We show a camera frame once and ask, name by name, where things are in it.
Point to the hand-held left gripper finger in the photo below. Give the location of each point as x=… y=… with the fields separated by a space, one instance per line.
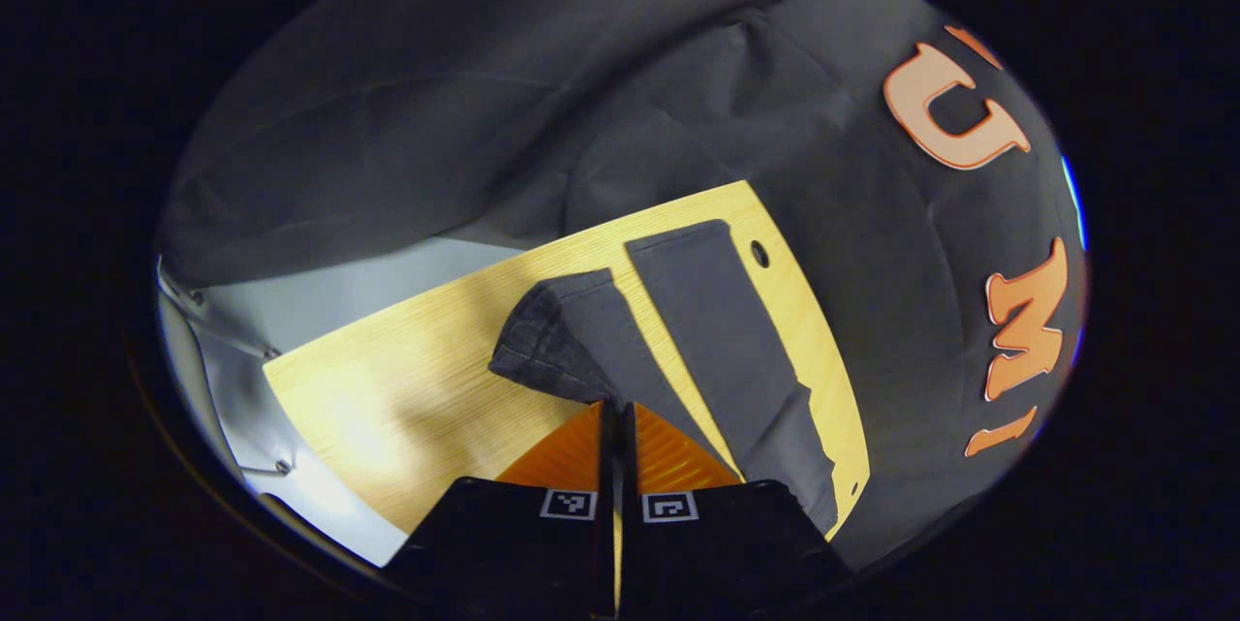
x=628 y=553
x=607 y=543

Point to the dark blue jeans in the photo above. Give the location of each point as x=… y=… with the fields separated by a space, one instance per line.
x=717 y=340

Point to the black backdrop cloth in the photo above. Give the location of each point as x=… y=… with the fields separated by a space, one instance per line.
x=484 y=69

